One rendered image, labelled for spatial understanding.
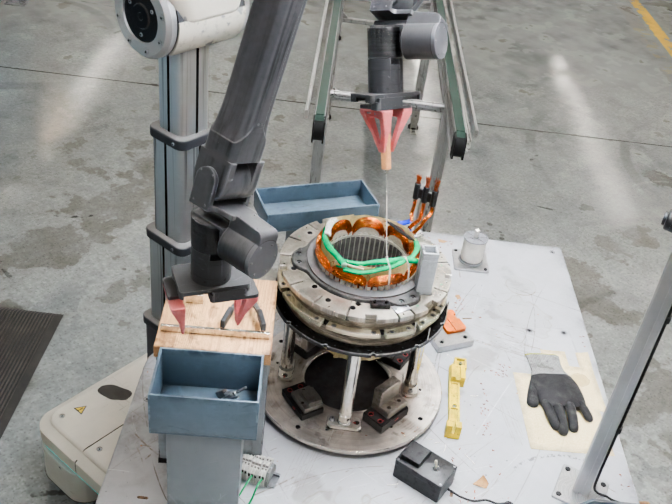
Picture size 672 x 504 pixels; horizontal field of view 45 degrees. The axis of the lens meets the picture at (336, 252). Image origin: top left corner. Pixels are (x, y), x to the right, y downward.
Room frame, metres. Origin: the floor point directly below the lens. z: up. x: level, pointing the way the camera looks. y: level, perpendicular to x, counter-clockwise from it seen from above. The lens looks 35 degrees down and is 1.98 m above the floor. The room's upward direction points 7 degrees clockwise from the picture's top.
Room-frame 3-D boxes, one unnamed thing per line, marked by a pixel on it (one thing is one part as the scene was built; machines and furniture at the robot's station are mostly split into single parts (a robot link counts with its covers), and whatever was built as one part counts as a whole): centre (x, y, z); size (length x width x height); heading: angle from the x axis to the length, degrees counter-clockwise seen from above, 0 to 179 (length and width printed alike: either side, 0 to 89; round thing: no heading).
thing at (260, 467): (0.98, 0.10, 0.80); 0.10 x 0.05 x 0.04; 75
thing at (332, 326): (1.09, -0.05, 1.05); 0.09 x 0.04 x 0.01; 98
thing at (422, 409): (1.23, -0.06, 0.80); 0.39 x 0.39 x 0.01
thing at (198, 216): (0.92, 0.17, 1.34); 0.07 x 0.06 x 0.07; 54
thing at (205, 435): (0.93, 0.17, 0.92); 0.17 x 0.11 x 0.28; 94
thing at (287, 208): (1.50, 0.06, 0.92); 0.25 x 0.11 x 0.28; 113
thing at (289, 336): (1.23, 0.07, 0.91); 0.02 x 0.02 x 0.21
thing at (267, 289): (1.08, 0.19, 1.05); 0.20 x 0.19 x 0.02; 4
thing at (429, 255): (1.18, -0.16, 1.14); 0.03 x 0.03 x 0.09; 8
